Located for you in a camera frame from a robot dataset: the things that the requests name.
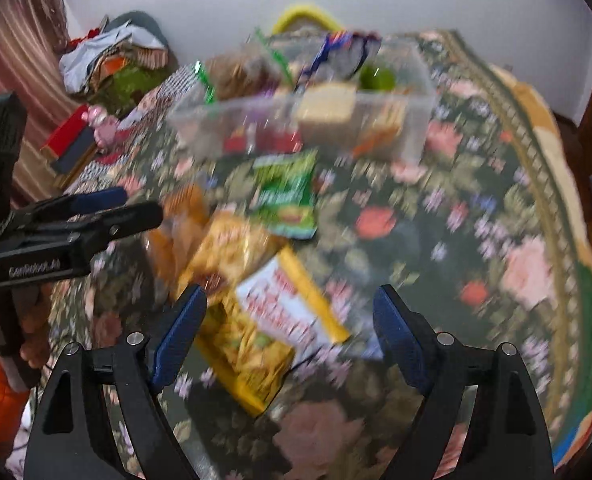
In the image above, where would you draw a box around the red snack packet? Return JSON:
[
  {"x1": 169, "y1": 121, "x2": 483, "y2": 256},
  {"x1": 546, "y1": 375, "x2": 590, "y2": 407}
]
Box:
[{"x1": 222, "y1": 124, "x2": 303, "y2": 157}]

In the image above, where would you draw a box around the patchwork quilt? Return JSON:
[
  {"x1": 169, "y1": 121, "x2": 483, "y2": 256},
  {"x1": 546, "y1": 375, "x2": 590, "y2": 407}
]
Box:
[{"x1": 60, "y1": 66, "x2": 203, "y2": 197}]

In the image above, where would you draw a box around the pink plush toy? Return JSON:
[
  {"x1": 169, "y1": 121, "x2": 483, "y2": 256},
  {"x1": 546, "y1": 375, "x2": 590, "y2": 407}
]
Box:
[{"x1": 85, "y1": 104, "x2": 128, "y2": 152}]

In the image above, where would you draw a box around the orange wafer packet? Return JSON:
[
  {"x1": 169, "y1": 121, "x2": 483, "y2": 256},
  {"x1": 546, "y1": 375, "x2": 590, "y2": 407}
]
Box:
[{"x1": 353, "y1": 104, "x2": 407, "y2": 157}]

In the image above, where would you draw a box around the dark floral blanket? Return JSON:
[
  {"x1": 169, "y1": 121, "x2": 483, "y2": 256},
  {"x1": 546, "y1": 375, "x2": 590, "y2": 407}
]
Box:
[{"x1": 45, "y1": 29, "x2": 592, "y2": 480}]

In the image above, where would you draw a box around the clear bag of orange crackers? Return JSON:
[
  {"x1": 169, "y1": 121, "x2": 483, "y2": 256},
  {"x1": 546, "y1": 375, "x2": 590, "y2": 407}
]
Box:
[{"x1": 147, "y1": 184, "x2": 210, "y2": 282}]

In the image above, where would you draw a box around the blue chip packet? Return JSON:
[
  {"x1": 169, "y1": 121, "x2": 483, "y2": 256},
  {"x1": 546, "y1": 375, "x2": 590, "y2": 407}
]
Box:
[{"x1": 300, "y1": 30, "x2": 383, "y2": 87}]

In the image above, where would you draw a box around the green-edged brown snack bag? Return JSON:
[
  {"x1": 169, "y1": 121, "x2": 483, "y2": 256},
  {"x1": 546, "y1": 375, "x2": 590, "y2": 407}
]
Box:
[{"x1": 195, "y1": 29, "x2": 294, "y2": 107}]

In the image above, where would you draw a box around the yellow packet of green strips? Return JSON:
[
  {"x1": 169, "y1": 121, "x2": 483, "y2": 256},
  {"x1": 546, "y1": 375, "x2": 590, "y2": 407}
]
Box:
[{"x1": 195, "y1": 246, "x2": 353, "y2": 413}]

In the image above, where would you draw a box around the lime green snack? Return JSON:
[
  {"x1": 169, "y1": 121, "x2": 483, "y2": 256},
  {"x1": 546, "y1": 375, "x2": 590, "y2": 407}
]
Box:
[{"x1": 360, "y1": 64, "x2": 397, "y2": 92}]

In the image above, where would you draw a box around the yellow foam tube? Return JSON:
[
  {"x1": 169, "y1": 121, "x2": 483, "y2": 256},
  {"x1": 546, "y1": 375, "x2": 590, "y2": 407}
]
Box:
[{"x1": 270, "y1": 3, "x2": 345, "y2": 37}]

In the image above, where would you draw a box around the teal chair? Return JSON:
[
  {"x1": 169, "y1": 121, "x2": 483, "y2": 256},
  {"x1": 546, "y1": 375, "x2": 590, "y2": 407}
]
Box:
[{"x1": 102, "y1": 9, "x2": 170, "y2": 52}]

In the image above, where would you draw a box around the person's left hand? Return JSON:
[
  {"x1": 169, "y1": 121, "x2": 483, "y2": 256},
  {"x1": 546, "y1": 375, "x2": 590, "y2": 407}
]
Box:
[{"x1": 18, "y1": 287, "x2": 55, "y2": 369}]

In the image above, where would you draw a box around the pale bread slice packet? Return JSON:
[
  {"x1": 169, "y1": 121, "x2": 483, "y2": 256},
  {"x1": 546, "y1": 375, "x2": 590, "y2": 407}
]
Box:
[{"x1": 295, "y1": 84, "x2": 363, "y2": 137}]

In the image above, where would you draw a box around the red box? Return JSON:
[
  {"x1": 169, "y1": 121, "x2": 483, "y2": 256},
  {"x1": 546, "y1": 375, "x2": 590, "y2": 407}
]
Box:
[{"x1": 40, "y1": 104, "x2": 98, "y2": 182}]

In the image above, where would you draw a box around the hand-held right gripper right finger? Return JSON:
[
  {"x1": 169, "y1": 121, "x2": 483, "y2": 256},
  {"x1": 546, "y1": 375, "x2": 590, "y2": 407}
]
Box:
[{"x1": 373, "y1": 284, "x2": 556, "y2": 480}]

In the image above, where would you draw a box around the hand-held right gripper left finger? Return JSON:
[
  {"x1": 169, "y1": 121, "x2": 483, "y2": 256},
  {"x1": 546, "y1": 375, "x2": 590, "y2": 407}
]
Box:
[{"x1": 23, "y1": 284, "x2": 209, "y2": 480}]

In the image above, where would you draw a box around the clear plastic storage box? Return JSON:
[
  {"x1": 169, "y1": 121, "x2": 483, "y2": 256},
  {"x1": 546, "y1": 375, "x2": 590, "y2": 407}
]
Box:
[{"x1": 165, "y1": 35, "x2": 437, "y2": 163}]

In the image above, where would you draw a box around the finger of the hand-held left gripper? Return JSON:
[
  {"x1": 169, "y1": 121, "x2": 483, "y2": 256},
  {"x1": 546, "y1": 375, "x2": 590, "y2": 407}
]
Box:
[
  {"x1": 22, "y1": 201, "x2": 164, "y2": 257},
  {"x1": 10, "y1": 187, "x2": 130, "y2": 234}
]

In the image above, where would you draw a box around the yellow bag of round biscuits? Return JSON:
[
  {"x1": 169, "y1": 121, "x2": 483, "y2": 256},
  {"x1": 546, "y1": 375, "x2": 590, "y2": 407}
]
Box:
[{"x1": 190, "y1": 209, "x2": 287, "y2": 292}]

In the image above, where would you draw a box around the pile of clothes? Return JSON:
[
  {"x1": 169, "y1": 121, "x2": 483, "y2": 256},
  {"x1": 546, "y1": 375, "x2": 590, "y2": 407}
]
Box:
[{"x1": 57, "y1": 19, "x2": 170, "y2": 97}]

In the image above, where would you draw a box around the green snack packet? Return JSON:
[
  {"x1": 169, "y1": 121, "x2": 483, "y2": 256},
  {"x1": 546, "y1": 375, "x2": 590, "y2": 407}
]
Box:
[{"x1": 252, "y1": 151, "x2": 318, "y2": 240}]

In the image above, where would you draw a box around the striped red-brown curtain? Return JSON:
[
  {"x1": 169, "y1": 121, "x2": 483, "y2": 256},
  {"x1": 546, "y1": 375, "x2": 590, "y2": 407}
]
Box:
[{"x1": 0, "y1": 0, "x2": 93, "y2": 202}]

